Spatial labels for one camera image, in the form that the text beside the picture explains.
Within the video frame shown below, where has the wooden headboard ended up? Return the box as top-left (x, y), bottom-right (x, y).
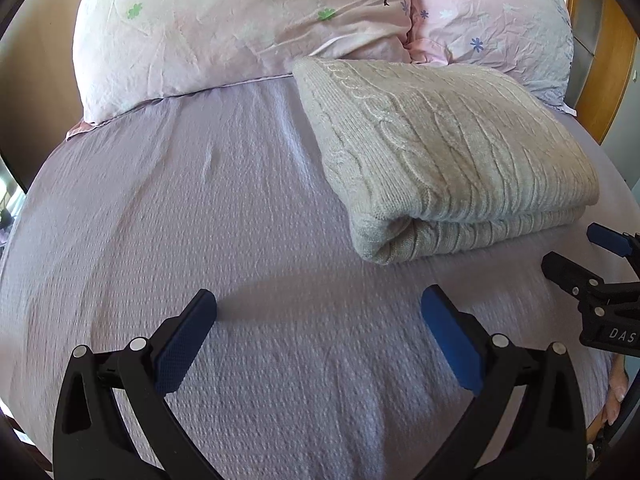
top-left (565, 0), bottom-right (640, 147)

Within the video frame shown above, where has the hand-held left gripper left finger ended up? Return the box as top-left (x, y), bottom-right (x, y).
top-left (52, 289), bottom-right (221, 480)

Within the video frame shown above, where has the pink pillow with tree print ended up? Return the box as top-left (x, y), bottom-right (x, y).
top-left (65, 0), bottom-right (414, 141)

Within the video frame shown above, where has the grey knitted blanket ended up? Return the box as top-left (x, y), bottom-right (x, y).
top-left (291, 57), bottom-right (601, 266)

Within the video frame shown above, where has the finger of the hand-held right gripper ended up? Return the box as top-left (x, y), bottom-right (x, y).
top-left (586, 222), bottom-right (640, 262)
top-left (541, 252), bottom-right (610, 311)

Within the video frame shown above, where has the person's right hand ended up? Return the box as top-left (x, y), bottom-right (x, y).
top-left (586, 357), bottom-right (632, 441)

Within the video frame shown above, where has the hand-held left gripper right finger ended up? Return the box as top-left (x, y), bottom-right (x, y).
top-left (417, 284), bottom-right (587, 480)

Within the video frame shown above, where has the lilac textured bed blanket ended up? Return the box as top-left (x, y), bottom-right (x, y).
top-left (0, 72), bottom-right (636, 480)

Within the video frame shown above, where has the pink pillow with white flowers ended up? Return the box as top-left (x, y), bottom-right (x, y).
top-left (407, 0), bottom-right (576, 117)

